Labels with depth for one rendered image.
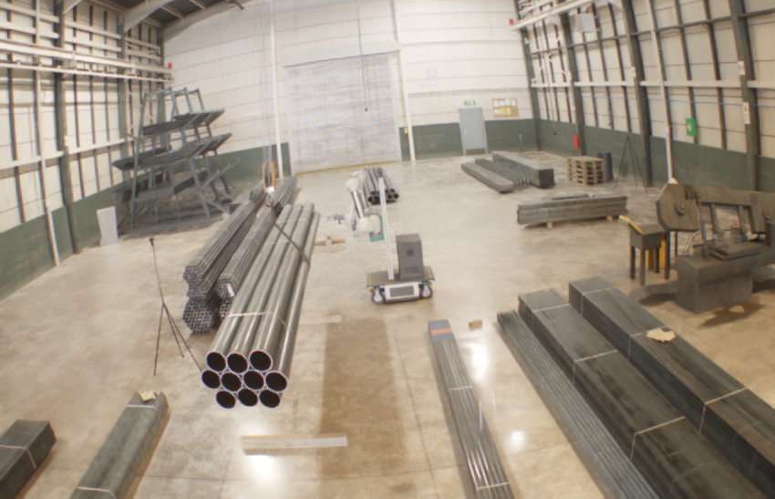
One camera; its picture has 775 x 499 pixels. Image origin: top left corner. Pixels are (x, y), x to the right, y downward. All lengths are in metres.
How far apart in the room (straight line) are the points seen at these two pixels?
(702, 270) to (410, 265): 4.44
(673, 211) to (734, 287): 1.52
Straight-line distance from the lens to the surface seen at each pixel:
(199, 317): 8.94
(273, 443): 5.66
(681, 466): 4.18
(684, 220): 7.90
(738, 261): 8.25
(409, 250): 9.27
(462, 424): 5.44
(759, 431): 4.43
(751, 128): 13.32
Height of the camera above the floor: 2.84
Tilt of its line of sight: 11 degrees down
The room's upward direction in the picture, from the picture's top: 6 degrees counter-clockwise
